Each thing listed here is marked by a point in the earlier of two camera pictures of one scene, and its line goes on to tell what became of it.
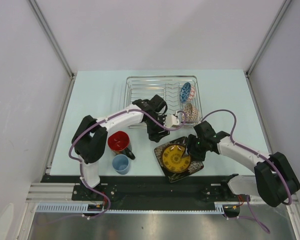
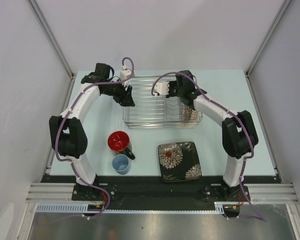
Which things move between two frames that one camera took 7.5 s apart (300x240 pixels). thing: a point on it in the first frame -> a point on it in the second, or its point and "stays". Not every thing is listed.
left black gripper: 155,136 -> 124,97
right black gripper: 197,156 -> 171,83
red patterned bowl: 191,113 stays
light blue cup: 121,163 stays
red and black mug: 118,142 stays
